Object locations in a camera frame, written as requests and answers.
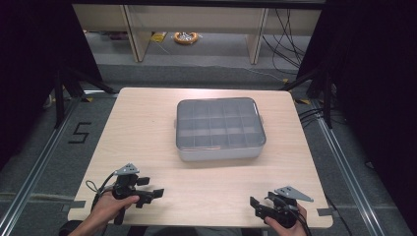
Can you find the grey compartment box with lid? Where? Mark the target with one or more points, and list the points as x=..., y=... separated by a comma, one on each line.
x=219, y=131

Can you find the black curtain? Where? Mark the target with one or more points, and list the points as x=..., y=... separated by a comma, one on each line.
x=377, y=82
x=29, y=49

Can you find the person's right hand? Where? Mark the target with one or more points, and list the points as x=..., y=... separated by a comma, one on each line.
x=295, y=231

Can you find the black metal stand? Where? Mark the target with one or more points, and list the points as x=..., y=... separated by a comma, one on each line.
x=327, y=101
x=59, y=105

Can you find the orange tape roll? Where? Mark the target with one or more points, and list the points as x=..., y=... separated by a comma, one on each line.
x=186, y=38

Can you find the yellow flat object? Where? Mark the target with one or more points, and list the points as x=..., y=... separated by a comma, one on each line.
x=158, y=37

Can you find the yellow floor tape piece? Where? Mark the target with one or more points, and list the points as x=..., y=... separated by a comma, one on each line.
x=303, y=101
x=87, y=99

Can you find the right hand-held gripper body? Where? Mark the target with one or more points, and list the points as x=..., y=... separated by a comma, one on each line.
x=285, y=211

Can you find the person's left hand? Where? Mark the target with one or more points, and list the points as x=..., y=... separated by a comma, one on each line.
x=106, y=206

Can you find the aluminium floor rail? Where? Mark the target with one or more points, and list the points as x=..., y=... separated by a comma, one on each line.
x=32, y=173
x=347, y=177

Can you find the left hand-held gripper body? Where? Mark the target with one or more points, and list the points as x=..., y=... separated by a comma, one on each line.
x=126, y=185

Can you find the grey tape strip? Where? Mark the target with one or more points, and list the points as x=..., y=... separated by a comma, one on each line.
x=74, y=205
x=325, y=212

